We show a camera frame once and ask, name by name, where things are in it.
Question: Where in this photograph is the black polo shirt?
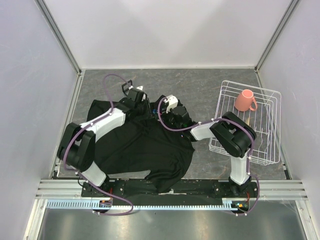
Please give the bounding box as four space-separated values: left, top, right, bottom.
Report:
87 95 195 193

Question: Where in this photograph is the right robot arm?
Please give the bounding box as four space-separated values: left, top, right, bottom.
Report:
157 106 257 197

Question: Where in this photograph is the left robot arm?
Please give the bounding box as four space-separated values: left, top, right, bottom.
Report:
57 86 151 197

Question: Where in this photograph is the black phone stand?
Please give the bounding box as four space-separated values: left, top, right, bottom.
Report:
121 79 134 96

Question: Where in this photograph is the pink mug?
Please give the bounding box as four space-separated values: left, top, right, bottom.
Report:
234 89 258 112

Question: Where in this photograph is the beige object in basket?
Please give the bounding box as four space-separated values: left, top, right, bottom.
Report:
245 117 250 126

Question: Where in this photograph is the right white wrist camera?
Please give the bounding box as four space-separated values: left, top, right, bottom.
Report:
163 95 179 113

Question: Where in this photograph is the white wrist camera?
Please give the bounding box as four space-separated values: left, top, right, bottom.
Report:
163 95 179 113
137 85 144 91

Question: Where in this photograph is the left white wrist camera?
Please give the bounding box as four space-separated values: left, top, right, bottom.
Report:
137 85 144 91

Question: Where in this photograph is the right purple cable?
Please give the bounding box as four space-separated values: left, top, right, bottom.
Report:
156 97 261 217

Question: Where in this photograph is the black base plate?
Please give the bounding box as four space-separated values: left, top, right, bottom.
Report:
81 177 261 207

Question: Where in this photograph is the white wire basket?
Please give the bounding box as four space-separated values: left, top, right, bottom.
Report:
214 80 281 166

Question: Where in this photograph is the slotted cable duct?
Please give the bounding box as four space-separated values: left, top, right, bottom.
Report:
46 199 237 211

